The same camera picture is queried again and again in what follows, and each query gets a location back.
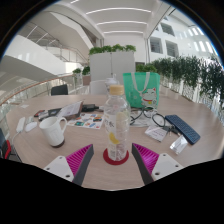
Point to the green tote bag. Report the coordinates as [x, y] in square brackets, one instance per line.
[136, 91]

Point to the white power adapter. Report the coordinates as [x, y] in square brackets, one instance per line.
[20, 124]

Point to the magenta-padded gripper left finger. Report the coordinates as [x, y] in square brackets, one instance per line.
[78, 160]

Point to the colourful sticker sheet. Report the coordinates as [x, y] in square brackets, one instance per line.
[86, 120]

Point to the clear plastic packet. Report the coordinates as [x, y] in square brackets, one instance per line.
[178, 144]

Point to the white planter cabinet with plants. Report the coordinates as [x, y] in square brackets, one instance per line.
[111, 65]

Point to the black chair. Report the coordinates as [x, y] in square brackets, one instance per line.
[59, 90]

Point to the row of green hedge plants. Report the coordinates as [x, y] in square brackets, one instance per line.
[190, 73]

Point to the small black pouch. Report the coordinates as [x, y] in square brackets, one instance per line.
[89, 107]

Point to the white chair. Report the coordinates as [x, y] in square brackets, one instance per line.
[97, 87]

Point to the black notebook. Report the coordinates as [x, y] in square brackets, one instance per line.
[50, 114]

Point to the ceiling light strips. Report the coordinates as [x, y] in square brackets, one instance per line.
[121, 22]

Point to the flat round red coaster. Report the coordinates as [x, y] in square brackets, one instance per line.
[110, 161]

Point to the open paper booklet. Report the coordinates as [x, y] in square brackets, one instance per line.
[71, 110]

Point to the white mug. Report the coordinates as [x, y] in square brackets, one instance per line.
[51, 131]

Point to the potted green plant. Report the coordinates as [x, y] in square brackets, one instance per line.
[86, 70]
[77, 71]

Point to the dark red phone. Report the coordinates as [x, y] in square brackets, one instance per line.
[39, 113]

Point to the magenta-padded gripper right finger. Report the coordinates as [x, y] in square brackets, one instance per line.
[150, 160]

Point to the white computer mouse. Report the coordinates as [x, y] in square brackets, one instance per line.
[31, 126]

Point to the clear bottle with tan cap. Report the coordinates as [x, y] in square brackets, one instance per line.
[117, 126]

